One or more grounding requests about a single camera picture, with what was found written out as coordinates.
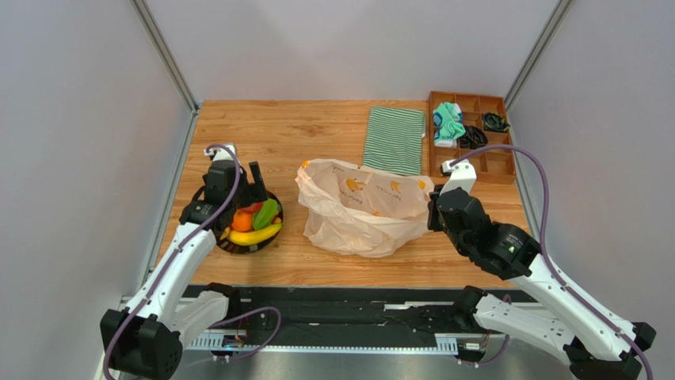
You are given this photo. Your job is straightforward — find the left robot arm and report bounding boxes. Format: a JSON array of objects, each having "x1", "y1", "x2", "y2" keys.
[{"x1": 100, "y1": 158, "x2": 269, "y2": 379}]

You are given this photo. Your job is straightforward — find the black fruit bowl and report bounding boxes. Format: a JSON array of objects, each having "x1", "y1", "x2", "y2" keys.
[{"x1": 215, "y1": 191, "x2": 284, "y2": 255}]

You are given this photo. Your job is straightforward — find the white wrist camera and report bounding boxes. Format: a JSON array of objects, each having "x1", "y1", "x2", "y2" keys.
[
  {"x1": 440, "y1": 159, "x2": 477, "y2": 194},
  {"x1": 204, "y1": 142, "x2": 239, "y2": 164}
]

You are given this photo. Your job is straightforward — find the banana print plastic bag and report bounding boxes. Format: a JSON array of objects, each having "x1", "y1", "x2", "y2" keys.
[{"x1": 296, "y1": 159, "x2": 434, "y2": 258}]

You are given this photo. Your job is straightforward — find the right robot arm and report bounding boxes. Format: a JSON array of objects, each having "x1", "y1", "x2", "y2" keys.
[{"x1": 428, "y1": 188, "x2": 656, "y2": 379}]

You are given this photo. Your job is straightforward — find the yellow banana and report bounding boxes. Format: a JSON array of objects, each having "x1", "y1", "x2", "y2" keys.
[{"x1": 227, "y1": 223, "x2": 284, "y2": 246}]

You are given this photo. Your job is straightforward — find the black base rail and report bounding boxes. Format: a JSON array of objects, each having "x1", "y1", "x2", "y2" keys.
[{"x1": 108, "y1": 284, "x2": 586, "y2": 365}]

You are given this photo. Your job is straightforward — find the orange fruit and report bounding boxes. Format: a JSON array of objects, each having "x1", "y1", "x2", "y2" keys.
[{"x1": 230, "y1": 210, "x2": 254, "y2": 233}]

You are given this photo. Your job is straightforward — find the green striped cloth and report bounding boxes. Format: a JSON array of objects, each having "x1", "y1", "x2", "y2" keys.
[{"x1": 362, "y1": 106, "x2": 426, "y2": 176}]

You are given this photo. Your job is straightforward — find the red apple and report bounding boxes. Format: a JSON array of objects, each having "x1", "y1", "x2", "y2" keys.
[{"x1": 238, "y1": 202, "x2": 265, "y2": 214}]

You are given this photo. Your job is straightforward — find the wooden compartment tray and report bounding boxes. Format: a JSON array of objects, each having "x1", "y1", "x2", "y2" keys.
[{"x1": 427, "y1": 91, "x2": 516, "y2": 184}]

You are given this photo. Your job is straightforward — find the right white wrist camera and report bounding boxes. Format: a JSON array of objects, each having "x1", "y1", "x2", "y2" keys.
[{"x1": 440, "y1": 159, "x2": 477, "y2": 194}]

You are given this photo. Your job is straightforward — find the green starfruit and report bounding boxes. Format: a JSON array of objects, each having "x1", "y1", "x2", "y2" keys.
[{"x1": 252, "y1": 199, "x2": 278, "y2": 230}]

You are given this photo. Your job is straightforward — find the teal white socks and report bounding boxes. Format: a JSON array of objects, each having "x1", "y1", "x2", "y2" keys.
[{"x1": 432, "y1": 102, "x2": 466, "y2": 148}]

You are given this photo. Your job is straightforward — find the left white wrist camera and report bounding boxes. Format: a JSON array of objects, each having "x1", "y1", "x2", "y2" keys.
[{"x1": 204, "y1": 142, "x2": 239, "y2": 164}]

